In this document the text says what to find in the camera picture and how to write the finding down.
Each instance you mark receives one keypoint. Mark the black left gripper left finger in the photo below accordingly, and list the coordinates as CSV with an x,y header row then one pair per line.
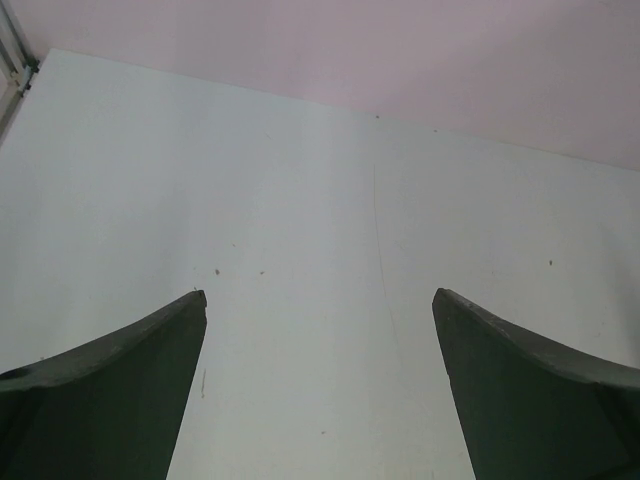
x,y
111,408

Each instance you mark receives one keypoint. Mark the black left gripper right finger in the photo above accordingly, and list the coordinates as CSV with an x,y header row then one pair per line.
x,y
532,408

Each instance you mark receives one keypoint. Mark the aluminium frame post left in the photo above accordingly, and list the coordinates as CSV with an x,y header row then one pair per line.
x,y
19,66

